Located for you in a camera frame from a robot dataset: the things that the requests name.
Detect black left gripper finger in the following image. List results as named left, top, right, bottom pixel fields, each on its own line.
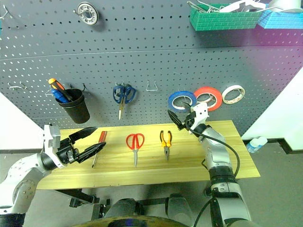
left=69, top=127, right=98, bottom=142
left=78, top=142, right=107, bottom=164

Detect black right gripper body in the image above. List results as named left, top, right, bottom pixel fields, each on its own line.
left=183, top=113, right=196, bottom=130

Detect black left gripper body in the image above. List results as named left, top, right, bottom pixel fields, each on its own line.
left=56, top=138, right=82, bottom=166

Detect red handled screwdriver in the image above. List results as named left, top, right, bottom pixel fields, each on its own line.
left=91, top=131, right=107, bottom=168

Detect blue tape roll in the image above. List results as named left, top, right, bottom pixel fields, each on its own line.
left=168, top=90, right=196, bottom=114

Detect orange and black pliers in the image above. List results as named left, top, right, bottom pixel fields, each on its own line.
left=159, top=130, right=172, bottom=163

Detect red handled scissors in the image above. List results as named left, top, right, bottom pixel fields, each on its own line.
left=125, top=133, right=145, bottom=168

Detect red tape roll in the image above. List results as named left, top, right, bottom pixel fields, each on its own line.
left=194, top=87, right=223, bottom=112

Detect white tape roll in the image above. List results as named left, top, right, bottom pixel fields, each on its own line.
left=222, top=85, right=246, bottom=105

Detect dark grey perforated pegboard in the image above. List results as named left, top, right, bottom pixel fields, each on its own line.
left=0, top=0, right=303, bottom=138

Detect small silver pegboard hooks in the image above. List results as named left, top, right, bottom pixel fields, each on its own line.
left=8, top=80, right=28, bottom=92

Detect silver corner pegboard hook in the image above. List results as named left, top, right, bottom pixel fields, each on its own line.
left=0, top=5, right=10, bottom=20

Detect black plastic cup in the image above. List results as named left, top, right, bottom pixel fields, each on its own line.
left=55, top=88, right=90, bottom=124

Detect orange and blue screwdrivers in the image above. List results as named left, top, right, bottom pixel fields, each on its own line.
left=48, top=78, right=73, bottom=102

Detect white table with black edge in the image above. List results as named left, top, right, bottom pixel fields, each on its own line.
left=0, top=92, right=45, bottom=153
left=241, top=70, right=303, bottom=155

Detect dark grey rounded shape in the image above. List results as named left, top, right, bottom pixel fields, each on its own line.
left=104, top=198, right=144, bottom=219

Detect clear bottle with blue label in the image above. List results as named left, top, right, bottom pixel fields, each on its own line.
left=246, top=136, right=268, bottom=154

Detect green brick pattern box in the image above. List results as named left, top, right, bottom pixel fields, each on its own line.
left=189, top=6, right=263, bottom=32

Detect white plastic clothes hangers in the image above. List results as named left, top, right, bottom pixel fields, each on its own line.
left=219, top=0, right=269, bottom=13

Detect blue brick pattern box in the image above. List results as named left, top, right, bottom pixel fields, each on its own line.
left=257, top=10, right=303, bottom=29

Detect grey rounded lamp shade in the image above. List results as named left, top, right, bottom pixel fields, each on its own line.
left=268, top=0, right=303, bottom=14

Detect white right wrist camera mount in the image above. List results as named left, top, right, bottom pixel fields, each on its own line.
left=190, top=102, right=210, bottom=131

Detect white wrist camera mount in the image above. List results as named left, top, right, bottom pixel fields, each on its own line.
left=43, top=123, right=64, bottom=169
left=190, top=102, right=210, bottom=131

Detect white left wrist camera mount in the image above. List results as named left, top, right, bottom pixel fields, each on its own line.
left=43, top=123, right=64, bottom=169

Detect silver wire pegboard hook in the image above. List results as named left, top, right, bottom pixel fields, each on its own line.
left=145, top=80, right=158, bottom=91

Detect black metal table frame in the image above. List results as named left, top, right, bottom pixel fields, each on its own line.
left=54, top=188, right=170, bottom=220

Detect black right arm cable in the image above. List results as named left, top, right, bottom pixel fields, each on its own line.
left=187, top=126, right=241, bottom=180

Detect blue handled scissors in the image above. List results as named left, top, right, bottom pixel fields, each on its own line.
left=113, top=84, right=137, bottom=120

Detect silver metal wire clips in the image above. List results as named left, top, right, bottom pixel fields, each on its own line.
left=187, top=0, right=222, bottom=14

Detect silver ball bearing ring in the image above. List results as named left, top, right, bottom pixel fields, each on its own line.
left=73, top=1, right=99, bottom=26

